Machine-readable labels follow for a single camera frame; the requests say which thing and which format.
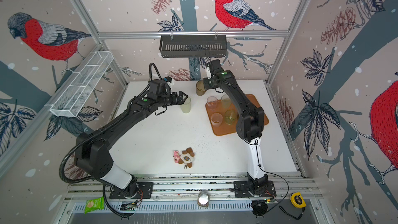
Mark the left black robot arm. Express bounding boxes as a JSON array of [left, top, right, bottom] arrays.
[[75, 77, 188, 198]]

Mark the pink textured glass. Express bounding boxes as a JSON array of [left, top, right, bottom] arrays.
[[210, 113, 223, 128]]

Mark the brown flower plush keychain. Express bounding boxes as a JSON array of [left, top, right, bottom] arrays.
[[178, 147, 195, 169]]

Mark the yellow tape measure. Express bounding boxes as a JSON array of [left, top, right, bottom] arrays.
[[290, 192, 306, 208]]

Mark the tall pale green glass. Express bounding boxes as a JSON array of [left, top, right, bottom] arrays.
[[180, 97, 191, 114]]

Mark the black hanging wire basket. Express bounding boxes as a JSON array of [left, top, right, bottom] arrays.
[[159, 35, 227, 58]]

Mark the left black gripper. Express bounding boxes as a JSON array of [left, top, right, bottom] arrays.
[[157, 90, 189, 108]]

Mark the black corrugated cable hose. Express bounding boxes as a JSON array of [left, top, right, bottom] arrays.
[[58, 127, 103, 184]]

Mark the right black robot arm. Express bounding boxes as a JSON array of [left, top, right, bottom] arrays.
[[203, 59, 268, 197]]

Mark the pink small toy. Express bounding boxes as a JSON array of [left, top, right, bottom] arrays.
[[173, 150, 180, 163]]

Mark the bright green clear glass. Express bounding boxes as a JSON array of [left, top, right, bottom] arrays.
[[224, 110, 238, 125]]

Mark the green snack packet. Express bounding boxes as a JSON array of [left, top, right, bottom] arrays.
[[84, 197, 105, 214]]

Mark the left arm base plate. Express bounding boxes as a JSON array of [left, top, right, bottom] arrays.
[[109, 182, 153, 200]]

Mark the brown plastic tray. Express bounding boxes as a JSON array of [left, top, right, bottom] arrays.
[[205, 93, 270, 136]]

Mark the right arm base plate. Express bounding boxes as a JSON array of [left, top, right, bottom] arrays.
[[232, 180, 277, 198]]

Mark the pale green textured glass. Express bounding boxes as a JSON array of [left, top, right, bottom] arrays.
[[221, 94, 232, 109]]

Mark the tall brown textured glass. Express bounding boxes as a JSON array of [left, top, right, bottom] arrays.
[[196, 80, 207, 96]]

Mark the white mesh wall shelf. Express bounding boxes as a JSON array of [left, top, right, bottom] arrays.
[[50, 51, 114, 117]]

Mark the silver round knob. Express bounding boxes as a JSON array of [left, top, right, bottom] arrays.
[[197, 192, 210, 208]]

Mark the pink ribbed clear glass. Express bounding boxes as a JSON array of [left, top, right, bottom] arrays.
[[206, 96, 218, 111]]

